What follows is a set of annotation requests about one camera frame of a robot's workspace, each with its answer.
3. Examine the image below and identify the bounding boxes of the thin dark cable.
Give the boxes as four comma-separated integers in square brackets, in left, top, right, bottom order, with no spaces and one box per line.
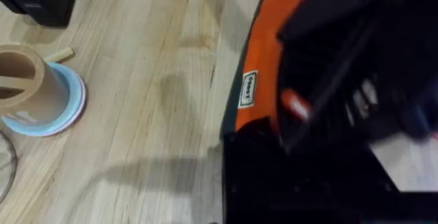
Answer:
[0,130,18,205]

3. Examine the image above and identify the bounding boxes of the short wooden stick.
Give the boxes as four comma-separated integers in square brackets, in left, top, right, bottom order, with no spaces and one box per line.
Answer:
[44,47,76,64]

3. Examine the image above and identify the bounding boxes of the white pen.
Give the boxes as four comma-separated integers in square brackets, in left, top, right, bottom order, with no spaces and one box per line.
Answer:
[344,78,379,126]

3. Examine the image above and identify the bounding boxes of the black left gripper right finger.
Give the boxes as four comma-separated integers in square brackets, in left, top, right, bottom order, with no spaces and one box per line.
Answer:
[285,140,402,224]

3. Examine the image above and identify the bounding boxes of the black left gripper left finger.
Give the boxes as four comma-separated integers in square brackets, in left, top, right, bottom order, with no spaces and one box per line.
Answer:
[221,116,296,224]

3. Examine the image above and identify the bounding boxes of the orange and black zip bag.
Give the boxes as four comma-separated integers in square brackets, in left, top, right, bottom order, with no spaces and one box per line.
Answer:
[220,0,438,149]

